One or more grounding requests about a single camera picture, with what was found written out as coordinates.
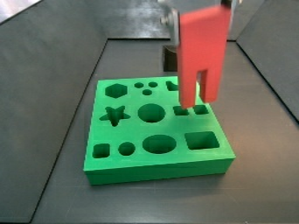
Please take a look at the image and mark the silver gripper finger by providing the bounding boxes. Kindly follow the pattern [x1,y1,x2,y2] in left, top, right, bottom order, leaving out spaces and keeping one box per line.
[157,0,181,46]
[221,0,243,38]

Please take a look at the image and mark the red double-square peg block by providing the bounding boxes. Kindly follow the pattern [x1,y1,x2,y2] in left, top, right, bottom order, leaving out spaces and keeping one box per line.
[177,4,231,109]

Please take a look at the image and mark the green shape sorting board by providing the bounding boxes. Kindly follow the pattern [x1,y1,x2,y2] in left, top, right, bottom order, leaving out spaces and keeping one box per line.
[83,76,235,185]

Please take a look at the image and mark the black curved holder block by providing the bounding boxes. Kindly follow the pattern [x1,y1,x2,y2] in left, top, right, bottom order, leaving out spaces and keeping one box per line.
[163,45,178,72]

